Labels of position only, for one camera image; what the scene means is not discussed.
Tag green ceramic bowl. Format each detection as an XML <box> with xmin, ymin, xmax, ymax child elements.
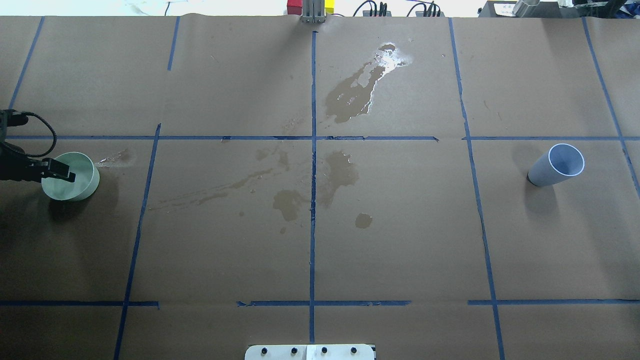
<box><xmin>41</xmin><ymin>152</ymin><xmax>101</xmax><ymax>202</ymax></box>

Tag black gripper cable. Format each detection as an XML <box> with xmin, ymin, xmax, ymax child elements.
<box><xmin>0</xmin><ymin>109</ymin><xmax>58</xmax><ymax>159</ymax></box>

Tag aluminium frame post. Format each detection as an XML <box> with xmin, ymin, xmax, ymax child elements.
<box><xmin>301</xmin><ymin>0</ymin><xmax>327</xmax><ymax>24</ymax></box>

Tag yellow block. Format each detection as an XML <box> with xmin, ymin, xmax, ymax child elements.
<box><xmin>324</xmin><ymin>0</ymin><xmax>336</xmax><ymax>14</ymax></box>

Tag red block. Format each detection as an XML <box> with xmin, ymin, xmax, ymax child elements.
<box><xmin>286</xmin><ymin>0</ymin><xmax>303</xmax><ymax>16</ymax></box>

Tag blue plastic cup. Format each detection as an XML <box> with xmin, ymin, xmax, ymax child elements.
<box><xmin>526</xmin><ymin>143</ymin><xmax>586</xmax><ymax>187</ymax></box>

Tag black power strip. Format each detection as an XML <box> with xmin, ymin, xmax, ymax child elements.
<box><xmin>352</xmin><ymin>0</ymin><xmax>445</xmax><ymax>18</ymax></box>

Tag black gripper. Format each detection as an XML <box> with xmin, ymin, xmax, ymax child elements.
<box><xmin>0</xmin><ymin>142</ymin><xmax>76</xmax><ymax>183</ymax></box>

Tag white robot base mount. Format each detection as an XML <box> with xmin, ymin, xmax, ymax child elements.
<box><xmin>244</xmin><ymin>343</ymin><xmax>377</xmax><ymax>360</ymax></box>

